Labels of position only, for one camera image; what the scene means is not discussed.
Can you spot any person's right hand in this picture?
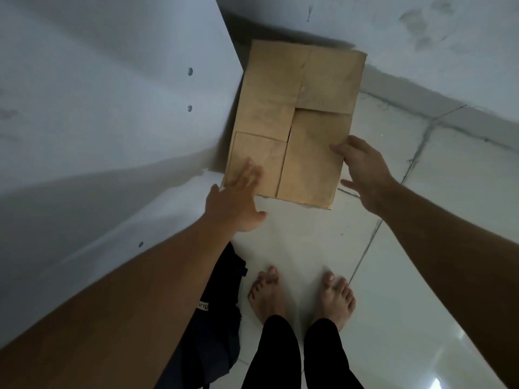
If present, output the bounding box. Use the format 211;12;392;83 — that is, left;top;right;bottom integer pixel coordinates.
329;135;400;217

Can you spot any person's left hand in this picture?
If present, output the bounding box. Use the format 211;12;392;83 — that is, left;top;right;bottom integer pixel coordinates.
204;158;268;234

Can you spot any person's left foot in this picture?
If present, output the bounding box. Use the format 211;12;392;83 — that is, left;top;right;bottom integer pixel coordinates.
247;266;285;325

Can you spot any person's right black trouser leg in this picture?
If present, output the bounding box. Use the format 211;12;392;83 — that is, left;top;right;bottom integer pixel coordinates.
304;317;365;389

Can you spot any dark navy garment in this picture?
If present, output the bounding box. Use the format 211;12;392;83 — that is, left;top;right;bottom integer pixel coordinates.
155;241;249;389

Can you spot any person's right foot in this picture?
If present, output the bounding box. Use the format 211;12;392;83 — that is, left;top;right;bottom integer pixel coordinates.
310;271;357;333

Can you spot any person's left forearm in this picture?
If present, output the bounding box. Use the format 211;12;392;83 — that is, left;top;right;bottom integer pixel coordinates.
0;212;241;389

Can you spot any person's foot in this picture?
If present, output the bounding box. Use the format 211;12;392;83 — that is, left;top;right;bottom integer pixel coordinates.
310;271;357;333
247;266;285;325

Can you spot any brown cardboard box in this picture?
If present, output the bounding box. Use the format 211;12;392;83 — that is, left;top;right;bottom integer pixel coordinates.
222;39;367;210

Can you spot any person's left black trouser leg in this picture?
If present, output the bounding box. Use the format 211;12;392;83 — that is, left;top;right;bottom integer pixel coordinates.
242;314;303;389

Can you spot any person's right forearm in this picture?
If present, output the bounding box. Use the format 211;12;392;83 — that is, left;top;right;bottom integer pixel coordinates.
379;182;519;389

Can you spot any person's black trouser leg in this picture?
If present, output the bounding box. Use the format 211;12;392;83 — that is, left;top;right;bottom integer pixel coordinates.
242;314;303;389
304;317;365;389

